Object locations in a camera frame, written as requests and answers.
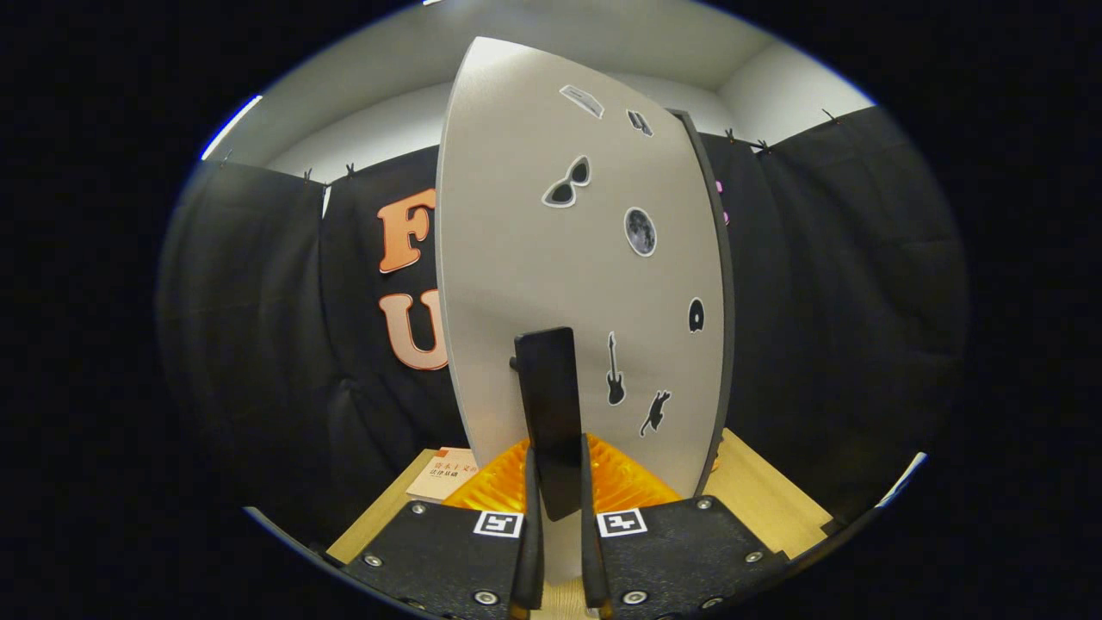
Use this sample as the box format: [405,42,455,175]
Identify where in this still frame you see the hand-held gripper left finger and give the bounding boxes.
[340,437,545,620]

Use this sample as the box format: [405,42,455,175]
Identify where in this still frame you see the grey shoe cabinet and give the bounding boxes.
[672,109,735,496]

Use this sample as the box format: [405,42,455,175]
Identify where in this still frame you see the beige shoe cabinet door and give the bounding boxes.
[435,36,727,586]

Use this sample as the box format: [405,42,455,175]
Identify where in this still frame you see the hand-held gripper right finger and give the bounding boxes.
[579,433,789,620]

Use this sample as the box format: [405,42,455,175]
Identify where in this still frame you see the beige paperback book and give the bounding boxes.
[406,448,479,503]

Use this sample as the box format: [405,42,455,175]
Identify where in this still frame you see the black backdrop cloth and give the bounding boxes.
[158,105,969,552]

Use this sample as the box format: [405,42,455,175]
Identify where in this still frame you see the black door handle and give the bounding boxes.
[512,326,586,523]

